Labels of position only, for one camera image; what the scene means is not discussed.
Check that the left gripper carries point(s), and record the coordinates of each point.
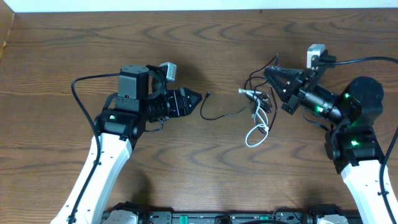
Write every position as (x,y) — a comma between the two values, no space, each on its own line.
(178,103)

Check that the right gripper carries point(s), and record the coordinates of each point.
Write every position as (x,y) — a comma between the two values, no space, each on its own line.
(299,90)

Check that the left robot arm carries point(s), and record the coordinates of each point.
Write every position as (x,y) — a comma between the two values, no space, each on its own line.
(142,97)

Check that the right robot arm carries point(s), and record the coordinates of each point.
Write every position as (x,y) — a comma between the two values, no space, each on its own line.
(351,143)

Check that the cardboard box edge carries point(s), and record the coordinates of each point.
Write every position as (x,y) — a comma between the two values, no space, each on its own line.
(6,21)

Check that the black mounting rail base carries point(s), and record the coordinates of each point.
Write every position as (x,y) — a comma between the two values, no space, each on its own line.
(128,212)

